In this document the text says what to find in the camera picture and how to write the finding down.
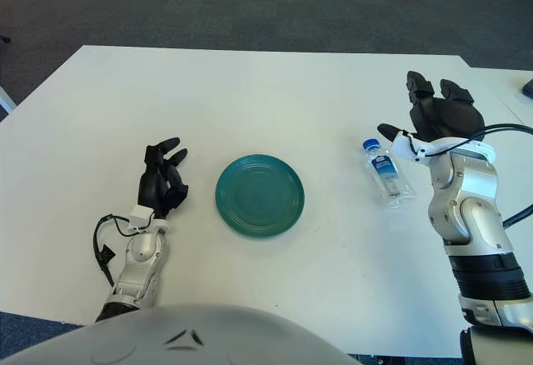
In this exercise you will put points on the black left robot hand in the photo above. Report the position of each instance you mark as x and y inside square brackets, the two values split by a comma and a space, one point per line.
[150, 190]

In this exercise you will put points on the black office chair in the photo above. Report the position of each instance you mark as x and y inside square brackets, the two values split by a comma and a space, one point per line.
[5, 39]

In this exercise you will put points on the clear bottle with blue cap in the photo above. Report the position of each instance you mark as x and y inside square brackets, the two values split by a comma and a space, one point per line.
[387, 173]

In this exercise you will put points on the grey robot torso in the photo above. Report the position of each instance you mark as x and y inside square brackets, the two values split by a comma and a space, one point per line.
[166, 340]

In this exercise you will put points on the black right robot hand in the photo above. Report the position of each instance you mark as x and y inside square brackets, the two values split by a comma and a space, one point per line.
[445, 119]

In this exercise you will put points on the teal green round plate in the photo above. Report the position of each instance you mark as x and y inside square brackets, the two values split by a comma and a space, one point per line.
[260, 196]

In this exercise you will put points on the white desk leg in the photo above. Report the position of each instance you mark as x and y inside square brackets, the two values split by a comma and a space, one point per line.
[6, 100]

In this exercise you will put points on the dark flat device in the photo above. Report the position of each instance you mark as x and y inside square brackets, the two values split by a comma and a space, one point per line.
[529, 88]

